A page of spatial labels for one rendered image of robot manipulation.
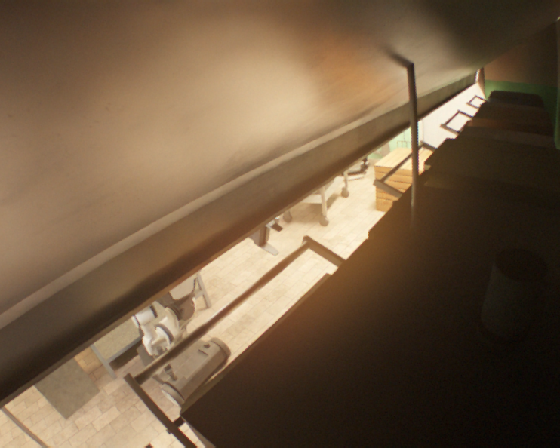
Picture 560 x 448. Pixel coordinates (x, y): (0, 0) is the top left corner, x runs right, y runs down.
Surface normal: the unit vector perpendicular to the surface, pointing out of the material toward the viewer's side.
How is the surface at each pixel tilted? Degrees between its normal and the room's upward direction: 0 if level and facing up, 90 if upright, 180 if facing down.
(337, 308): 0
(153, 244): 100
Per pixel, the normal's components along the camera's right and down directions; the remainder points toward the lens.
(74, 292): 0.77, 0.34
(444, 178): -0.63, 0.45
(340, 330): -0.16, -0.87
